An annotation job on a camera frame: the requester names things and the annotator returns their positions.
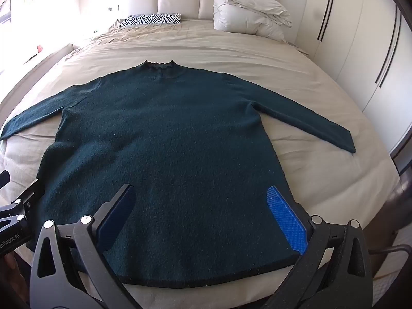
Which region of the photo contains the white wardrobe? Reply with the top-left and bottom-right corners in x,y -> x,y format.
304,0 -> 412,174

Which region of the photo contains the dark teal knit sweater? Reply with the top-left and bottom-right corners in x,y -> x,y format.
0,59 -> 356,288

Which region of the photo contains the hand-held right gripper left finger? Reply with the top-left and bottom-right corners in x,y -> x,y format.
28,183 -> 144,309

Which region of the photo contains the white pillow with folded duvet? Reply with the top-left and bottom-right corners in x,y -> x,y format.
213,0 -> 293,37

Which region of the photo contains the zebra print pillow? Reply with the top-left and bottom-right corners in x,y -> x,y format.
121,13 -> 182,27

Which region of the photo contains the black wardrobe handle strip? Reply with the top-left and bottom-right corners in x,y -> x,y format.
375,6 -> 402,88
318,0 -> 337,42

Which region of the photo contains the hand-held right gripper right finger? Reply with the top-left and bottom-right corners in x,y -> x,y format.
261,186 -> 374,309

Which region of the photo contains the bed with beige sheet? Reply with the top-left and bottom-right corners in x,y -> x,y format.
0,18 -> 401,309

